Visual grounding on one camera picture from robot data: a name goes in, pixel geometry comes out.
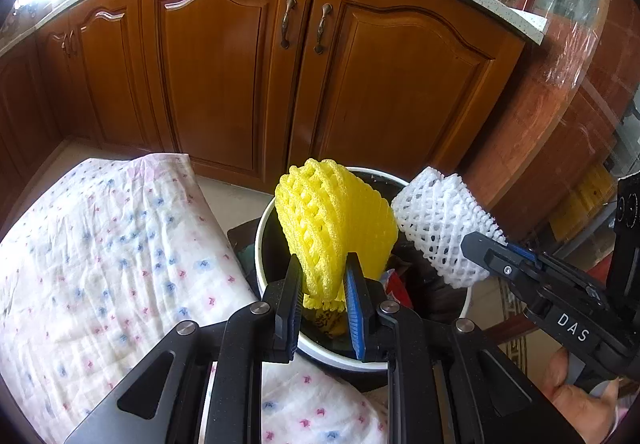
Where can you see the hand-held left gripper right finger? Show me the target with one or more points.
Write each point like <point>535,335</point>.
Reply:
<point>354,309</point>

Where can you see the white dotted blanket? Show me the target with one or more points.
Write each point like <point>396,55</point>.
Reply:
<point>115,274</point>

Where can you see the white foam fruit net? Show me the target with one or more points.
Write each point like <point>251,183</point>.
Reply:
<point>445,229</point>

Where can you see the yellow box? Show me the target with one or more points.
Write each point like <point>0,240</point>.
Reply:
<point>585,201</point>

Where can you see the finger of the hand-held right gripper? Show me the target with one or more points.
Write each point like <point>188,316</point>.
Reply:
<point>505,266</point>
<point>522,251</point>

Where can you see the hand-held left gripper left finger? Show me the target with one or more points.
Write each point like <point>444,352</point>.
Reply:
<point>295,309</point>

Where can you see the wooden kitchen cabinet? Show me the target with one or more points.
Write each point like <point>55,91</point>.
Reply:
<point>210,74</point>

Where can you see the yellow foam fruit net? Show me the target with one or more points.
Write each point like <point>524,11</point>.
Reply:
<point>335,224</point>

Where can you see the red snack packet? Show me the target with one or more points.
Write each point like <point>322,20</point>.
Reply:
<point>397,286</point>

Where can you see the plastic wrapped wooden display cabinet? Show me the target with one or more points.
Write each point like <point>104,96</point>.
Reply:
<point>560,74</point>

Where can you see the white round trash bin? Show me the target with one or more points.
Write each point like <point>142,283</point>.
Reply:
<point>320,356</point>

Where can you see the person's right hand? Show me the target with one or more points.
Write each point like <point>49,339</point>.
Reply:
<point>582,406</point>

